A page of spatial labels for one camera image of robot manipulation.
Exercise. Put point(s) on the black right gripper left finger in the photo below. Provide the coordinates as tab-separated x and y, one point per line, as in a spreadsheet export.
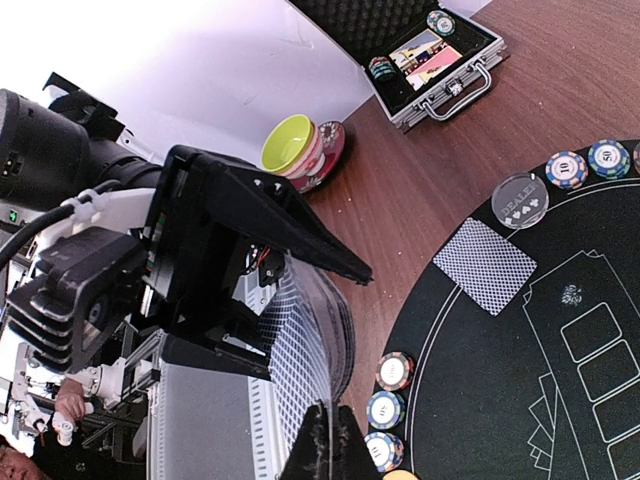
310	456

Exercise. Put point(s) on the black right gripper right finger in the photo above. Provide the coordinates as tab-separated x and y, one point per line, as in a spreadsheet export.
351	459

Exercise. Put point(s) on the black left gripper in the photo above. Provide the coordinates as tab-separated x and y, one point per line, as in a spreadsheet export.
123	239

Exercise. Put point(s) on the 10 chips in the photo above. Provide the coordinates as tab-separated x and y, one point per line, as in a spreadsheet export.
385	449
566	170

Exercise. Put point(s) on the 50 chips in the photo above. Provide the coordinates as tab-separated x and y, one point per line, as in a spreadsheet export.
609	159
385	410

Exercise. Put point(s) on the grey card deck box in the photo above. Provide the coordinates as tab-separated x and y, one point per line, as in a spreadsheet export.
308	333

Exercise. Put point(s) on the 100 chips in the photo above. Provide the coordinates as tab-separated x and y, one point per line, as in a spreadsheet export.
394	371
636	157

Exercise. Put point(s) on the cards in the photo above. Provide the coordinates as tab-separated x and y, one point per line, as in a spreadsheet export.
486	266

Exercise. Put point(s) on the orange big blind button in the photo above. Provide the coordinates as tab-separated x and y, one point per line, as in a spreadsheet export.
400	474

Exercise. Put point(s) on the yellow-green bowl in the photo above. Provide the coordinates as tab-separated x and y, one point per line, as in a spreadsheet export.
287	140

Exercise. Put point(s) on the floral red saucer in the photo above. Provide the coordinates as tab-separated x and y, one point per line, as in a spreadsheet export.
334	138

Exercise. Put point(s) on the round black poker mat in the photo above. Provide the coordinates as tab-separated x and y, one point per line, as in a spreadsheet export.
542	383

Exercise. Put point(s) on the chips inside case front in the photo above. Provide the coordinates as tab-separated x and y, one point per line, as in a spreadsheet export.
381	68

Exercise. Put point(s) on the chips inside case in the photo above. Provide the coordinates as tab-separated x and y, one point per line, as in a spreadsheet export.
381	68
441	23

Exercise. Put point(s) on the card boxes in case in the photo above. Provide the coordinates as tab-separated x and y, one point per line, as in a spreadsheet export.
424	57

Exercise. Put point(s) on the clear round dealer button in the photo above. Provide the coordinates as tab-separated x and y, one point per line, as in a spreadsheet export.
520	201

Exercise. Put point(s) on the aluminium poker case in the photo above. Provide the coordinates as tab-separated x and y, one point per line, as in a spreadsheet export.
366	29

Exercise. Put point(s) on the chips inside case back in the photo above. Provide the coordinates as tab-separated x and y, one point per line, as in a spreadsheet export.
441	23

